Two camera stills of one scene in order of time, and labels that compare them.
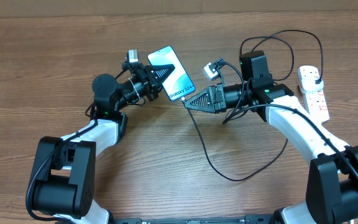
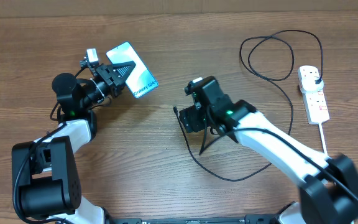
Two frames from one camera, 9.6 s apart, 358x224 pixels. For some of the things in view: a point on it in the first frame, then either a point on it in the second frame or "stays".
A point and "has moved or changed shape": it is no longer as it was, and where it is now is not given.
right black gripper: (214, 98) → (192, 121)
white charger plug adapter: (308, 84) stays
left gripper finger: (161, 73) → (123, 70)
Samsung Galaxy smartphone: (179, 84) has moved or changed shape
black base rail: (248, 219) stays
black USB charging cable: (310, 33) → (257, 70)
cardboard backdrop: (36, 9) stays
